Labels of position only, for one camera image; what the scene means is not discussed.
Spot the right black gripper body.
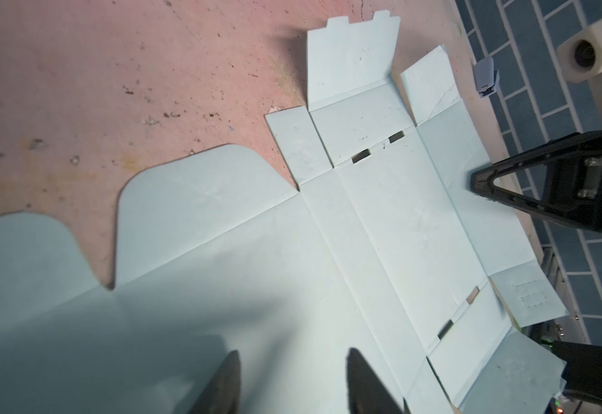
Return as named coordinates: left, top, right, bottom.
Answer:
left=538, top=130, right=602, bottom=234

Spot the small blue clip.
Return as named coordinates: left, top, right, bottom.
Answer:
left=473, top=56, right=500, bottom=98

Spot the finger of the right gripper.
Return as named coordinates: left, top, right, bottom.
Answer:
left=469, top=132, right=601, bottom=229

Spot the light blue paper box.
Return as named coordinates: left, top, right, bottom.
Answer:
left=0, top=10, right=566, bottom=413

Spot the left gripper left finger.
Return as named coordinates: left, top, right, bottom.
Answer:
left=189, top=350, right=241, bottom=414

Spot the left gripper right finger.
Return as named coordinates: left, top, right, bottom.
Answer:
left=347, top=348, right=409, bottom=414

